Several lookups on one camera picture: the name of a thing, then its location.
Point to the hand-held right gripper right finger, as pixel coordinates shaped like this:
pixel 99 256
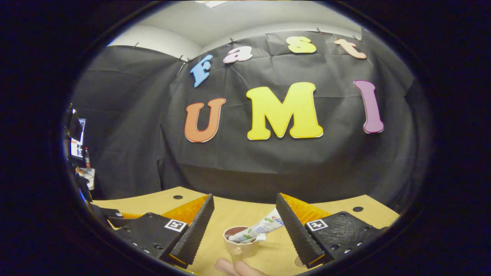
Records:
pixel 293 230

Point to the brown round coaster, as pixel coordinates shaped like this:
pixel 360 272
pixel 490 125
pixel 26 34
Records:
pixel 299 262

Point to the red bottle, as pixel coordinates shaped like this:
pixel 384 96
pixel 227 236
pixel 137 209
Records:
pixel 88 159

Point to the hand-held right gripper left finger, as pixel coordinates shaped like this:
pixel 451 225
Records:
pixel 195 234

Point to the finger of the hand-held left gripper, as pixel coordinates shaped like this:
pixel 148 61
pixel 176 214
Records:
pixel 119 222
pixel 113 213

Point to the ceiling light panel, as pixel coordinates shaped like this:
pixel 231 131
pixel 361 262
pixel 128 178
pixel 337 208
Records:
pixel 213 3

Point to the black backdrop cloth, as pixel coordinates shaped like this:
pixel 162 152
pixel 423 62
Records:
pixel 268 161

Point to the computer monitor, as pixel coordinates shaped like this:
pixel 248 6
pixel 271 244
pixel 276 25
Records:
pixel 78 147

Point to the white toothpaste tube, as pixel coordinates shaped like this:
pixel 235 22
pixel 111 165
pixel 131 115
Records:
pixel 264 226

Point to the wooden desktop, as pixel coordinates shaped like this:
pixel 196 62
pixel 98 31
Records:
pixel 238 214

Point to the white side table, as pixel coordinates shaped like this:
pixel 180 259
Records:
pixel 89 178

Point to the beige cup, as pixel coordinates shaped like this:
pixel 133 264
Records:
pixel 245 249

